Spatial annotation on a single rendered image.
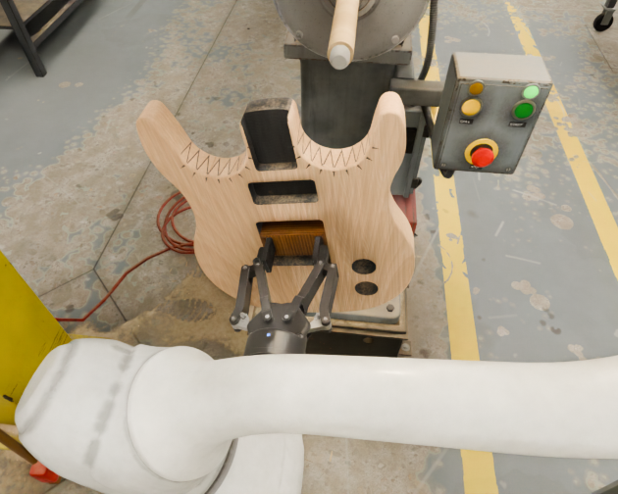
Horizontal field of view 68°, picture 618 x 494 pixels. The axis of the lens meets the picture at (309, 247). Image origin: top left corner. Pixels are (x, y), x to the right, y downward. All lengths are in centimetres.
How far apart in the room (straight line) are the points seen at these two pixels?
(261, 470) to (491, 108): 69
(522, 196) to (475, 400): 216
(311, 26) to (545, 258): 163
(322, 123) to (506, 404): 87
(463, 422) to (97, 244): 201
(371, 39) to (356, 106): 27
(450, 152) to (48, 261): 177
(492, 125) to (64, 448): 80
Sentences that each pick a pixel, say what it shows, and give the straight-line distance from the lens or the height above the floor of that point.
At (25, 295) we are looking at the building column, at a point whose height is 43.
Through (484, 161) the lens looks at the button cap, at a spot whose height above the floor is 97.
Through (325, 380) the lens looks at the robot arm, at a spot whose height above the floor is 123.
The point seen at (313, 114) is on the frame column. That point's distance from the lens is 109.
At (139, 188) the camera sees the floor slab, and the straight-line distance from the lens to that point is 241.
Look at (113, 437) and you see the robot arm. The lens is 38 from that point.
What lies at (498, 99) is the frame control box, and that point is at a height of 109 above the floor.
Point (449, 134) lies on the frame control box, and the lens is 91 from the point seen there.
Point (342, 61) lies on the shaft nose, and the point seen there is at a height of 125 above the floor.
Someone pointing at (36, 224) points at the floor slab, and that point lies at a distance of 243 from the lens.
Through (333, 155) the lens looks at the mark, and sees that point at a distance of 60.
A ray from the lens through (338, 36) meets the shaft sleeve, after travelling 60.
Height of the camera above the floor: 152
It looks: 49 degrees down
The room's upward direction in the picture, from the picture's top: straight up
